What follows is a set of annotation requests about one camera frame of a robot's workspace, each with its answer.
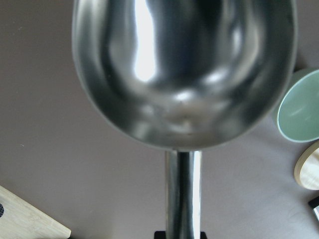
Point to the bamboo cutting board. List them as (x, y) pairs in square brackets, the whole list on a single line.
[(21, 220)]

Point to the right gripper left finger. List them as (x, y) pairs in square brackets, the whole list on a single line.
[(160, 235)]

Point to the steel ice scoop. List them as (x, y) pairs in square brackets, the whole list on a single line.
[(184, 75)]

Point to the black glass holder tray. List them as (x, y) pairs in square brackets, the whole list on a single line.
[(314, 205)]

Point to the wooden cup stand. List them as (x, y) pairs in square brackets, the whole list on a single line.
[(306, 171)]

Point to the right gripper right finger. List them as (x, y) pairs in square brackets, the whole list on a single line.
[(202, 235)]

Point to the green bowl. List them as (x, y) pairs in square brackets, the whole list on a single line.
[(296, 116)]

